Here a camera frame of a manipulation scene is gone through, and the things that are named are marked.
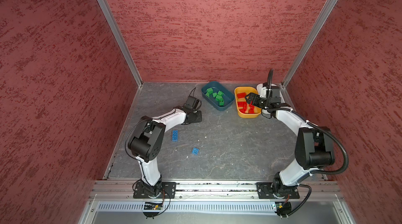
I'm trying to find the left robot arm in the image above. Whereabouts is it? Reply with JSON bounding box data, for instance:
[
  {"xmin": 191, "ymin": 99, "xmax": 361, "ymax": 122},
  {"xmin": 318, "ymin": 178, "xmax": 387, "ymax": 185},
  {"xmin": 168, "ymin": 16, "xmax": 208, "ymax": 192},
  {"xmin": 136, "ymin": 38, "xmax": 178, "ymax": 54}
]
[{"xmin": 125, "ymin": 95, "xmax": 202, "ymax": 197}]

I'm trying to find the yellow plastic bin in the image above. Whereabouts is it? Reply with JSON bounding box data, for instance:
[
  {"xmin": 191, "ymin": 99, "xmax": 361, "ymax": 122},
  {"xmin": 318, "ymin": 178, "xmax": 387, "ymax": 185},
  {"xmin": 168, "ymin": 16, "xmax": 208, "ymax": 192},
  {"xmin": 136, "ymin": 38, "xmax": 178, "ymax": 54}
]
[{"xmin": 233, "ymin": 86, "xmax": 263, "ymax": 119}]

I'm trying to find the teal plastic bin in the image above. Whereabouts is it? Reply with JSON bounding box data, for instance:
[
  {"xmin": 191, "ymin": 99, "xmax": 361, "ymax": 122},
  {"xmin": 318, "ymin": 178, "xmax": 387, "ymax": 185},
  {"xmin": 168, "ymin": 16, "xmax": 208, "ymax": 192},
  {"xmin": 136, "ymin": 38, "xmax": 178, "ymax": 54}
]
[{"xmin": 202, "ymin": 81, "xmax": 235, "ymax": 111}]

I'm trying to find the perforated metal rail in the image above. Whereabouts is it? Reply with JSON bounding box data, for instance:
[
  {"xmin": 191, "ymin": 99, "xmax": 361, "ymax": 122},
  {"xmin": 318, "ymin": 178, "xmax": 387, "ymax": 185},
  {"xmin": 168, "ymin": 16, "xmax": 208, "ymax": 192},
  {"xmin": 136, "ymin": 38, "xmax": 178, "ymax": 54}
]
[{"xmin": 96, "ymin": 201, "xmax": 276, "ymax": 215}]

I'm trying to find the red long brick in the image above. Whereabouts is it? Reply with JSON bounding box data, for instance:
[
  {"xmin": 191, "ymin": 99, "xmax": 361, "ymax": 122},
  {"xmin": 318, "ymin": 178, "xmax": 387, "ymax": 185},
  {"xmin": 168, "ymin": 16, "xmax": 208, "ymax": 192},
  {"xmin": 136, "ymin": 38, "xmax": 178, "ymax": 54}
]
[
  {"xmin": 236, "ymin": 92, "xmax": 247, "ymax": 99},
  {"xmin": 239, "ymin": 106, "xmax": 255, "ymax": 114}
]

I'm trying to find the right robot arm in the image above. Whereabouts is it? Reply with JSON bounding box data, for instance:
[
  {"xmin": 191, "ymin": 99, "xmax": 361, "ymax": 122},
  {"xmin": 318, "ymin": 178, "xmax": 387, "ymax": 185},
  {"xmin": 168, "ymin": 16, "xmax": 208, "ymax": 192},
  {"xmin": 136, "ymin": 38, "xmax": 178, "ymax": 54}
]
[{"xmin": 245, "ymin": 89, "xmax": 349, "ymax": 194}]

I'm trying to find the white plastic bin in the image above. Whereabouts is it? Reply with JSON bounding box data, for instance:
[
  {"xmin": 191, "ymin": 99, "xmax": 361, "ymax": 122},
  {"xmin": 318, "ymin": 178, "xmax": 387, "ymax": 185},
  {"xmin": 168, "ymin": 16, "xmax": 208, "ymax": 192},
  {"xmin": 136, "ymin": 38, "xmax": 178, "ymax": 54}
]
[{"xmin": 256, "ymin": 84, "xmax": 284, "ymax": 103}]

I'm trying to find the blue long brick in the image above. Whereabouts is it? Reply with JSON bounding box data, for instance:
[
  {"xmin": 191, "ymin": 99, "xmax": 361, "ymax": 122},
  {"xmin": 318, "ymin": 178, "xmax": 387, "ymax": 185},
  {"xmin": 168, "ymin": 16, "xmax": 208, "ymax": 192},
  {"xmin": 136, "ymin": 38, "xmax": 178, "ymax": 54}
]
[{"xmin": 192, "ymin": 148, "xmax": 199, "ymax": 155}]

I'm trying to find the red long brick bottom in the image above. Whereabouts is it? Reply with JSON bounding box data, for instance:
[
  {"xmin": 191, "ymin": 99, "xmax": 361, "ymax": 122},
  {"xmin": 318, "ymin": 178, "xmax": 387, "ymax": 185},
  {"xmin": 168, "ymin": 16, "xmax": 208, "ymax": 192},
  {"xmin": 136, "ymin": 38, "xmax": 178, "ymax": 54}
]
[{"xmin": 236, "ymin": 92, "xmax": 247, "ymax": 99}]

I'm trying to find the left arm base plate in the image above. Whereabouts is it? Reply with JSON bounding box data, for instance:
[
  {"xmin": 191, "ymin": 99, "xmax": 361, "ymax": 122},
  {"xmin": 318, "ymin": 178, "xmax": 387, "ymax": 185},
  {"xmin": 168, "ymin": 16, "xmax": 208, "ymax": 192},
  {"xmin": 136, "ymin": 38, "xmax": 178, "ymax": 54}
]
[{"xmin": 133, "ymin": 181, "xmax": 177, "ymax": 199}]

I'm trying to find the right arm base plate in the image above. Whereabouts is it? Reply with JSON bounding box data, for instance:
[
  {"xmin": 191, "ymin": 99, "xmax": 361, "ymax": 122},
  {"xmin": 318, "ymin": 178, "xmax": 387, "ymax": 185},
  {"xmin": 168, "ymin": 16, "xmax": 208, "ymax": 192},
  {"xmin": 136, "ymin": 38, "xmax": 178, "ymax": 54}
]
[{"xmin": 255, "ymin": 182, "xmax": 300, "ymax": 200}]

